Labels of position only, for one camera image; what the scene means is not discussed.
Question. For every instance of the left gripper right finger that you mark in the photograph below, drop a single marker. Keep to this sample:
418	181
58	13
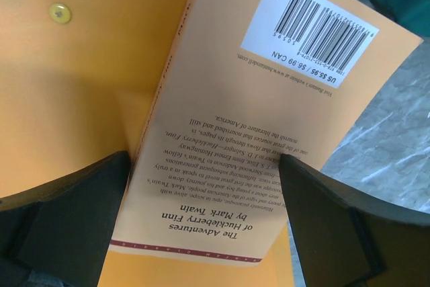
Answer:
345	237

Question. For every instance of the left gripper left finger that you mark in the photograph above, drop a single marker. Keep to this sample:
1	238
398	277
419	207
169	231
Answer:
62	229

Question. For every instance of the orange book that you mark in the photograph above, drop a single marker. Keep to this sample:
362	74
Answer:
245	82

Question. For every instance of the orange folder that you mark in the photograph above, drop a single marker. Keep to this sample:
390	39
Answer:
74	93

